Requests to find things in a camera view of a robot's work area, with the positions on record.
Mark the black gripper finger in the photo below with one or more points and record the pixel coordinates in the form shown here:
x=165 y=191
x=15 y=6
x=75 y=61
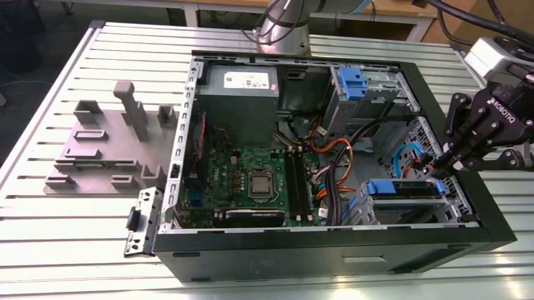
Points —
x=513 y=161
x=458 y=125

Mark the hard disk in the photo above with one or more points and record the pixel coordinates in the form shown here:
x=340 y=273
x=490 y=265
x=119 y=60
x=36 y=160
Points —
x=382 y=187

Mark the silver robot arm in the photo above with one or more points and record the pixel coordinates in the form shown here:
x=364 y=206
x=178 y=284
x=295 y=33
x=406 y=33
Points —
x=283 y=34

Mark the metal disk bay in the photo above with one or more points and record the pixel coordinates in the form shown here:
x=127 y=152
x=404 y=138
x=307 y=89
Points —
x=409 y=203

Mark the wooden cabinet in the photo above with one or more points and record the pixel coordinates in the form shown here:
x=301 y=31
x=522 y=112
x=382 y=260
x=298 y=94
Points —
x=464 y=36

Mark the metal optical drive cage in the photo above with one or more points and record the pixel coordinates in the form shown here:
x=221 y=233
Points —
x=346 y=115

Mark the blue plastic drive latch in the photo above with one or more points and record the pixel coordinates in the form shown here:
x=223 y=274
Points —
x=353 y=82

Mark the black RAM slot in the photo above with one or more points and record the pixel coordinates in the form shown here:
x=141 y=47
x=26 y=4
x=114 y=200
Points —
x=303 y=184
x=293 y=184

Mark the green motherboard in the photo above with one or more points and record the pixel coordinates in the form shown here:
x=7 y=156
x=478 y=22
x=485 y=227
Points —
x=267 y=156

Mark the CPU socket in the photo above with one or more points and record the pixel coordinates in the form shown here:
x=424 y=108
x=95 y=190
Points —
x=259 y=170

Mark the silver CPU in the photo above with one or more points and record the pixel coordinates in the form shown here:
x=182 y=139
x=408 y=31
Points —
x=261 y=184

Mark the grey power supply unit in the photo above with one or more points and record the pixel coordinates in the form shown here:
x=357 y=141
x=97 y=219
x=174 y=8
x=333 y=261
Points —
x=238 y=115

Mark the black graphics card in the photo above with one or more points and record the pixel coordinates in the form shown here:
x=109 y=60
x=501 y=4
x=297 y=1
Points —
x=250 y=218

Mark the black PC case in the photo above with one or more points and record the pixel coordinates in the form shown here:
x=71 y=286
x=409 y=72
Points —
x=291 y=259

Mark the grey parts rack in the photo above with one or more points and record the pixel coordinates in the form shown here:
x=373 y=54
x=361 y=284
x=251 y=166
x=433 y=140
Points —
x=113 y=150

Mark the blue video port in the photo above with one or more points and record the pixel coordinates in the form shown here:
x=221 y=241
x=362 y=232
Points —
x=134 y=218

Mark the green RAM stick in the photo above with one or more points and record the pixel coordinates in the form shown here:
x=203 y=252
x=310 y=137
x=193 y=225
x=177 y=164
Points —
x=94 y=164

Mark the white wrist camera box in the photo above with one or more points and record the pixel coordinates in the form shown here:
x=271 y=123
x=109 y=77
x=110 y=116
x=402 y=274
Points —
x=486 y=57

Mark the wooden desk white frame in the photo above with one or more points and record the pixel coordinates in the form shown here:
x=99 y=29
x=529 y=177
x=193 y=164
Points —
x=409 y=14

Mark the metal card latch bracket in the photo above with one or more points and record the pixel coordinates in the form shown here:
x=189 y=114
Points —
x=153 y=203

